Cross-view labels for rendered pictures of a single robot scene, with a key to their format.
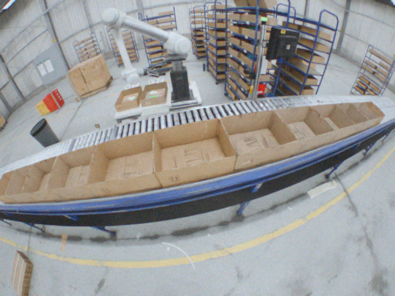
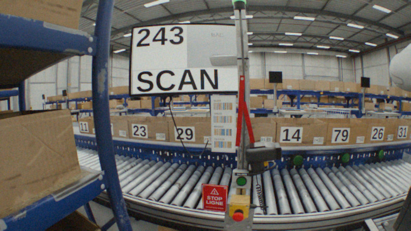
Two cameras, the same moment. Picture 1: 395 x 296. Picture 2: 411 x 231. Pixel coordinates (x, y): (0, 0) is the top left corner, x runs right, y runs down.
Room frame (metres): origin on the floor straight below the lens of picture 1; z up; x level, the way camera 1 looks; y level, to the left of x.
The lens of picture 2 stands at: (1.93, -0.58, 1.25)
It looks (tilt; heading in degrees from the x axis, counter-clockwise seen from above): 7 degrees down; 201
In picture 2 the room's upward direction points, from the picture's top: 1 degrees counter-clockwise
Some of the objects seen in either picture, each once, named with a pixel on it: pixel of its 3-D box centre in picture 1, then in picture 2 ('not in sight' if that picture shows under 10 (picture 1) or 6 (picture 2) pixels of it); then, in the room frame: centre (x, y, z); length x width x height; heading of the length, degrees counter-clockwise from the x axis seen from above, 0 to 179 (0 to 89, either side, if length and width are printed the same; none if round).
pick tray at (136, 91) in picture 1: (129, 98); not in sight; (1.59, 0.76, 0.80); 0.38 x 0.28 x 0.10; 4
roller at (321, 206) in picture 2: (227, 121); (311, 188); (1.02, -0.30, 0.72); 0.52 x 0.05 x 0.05; 7
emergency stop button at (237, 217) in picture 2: not in sight; (238, 215); (1.44, -0.66, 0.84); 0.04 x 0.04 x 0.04; 7
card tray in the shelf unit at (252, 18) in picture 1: (258, 19); not in sight; (2.02, -0.95, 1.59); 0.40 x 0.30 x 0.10; 7
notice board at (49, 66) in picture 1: (56, 80); not in sight; (3.73, 4.01, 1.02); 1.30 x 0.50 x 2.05; 85
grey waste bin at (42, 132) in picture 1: (45, 135); not in sight; (1.92, 3.41, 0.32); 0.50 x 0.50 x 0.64
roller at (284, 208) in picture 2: (246, 118); (280, 189); (1.04, -0.49, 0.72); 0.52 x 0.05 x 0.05; 7
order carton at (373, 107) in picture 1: (372, 113); (97, 124); (0.81, -2.31, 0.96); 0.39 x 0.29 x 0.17; 98
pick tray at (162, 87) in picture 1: (154, 93); not in sight; (1.59, 0.44, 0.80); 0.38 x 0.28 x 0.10; 1
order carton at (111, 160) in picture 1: (125, 165); (373, 129); (0.47, 0.42, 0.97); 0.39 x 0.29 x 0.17; 97
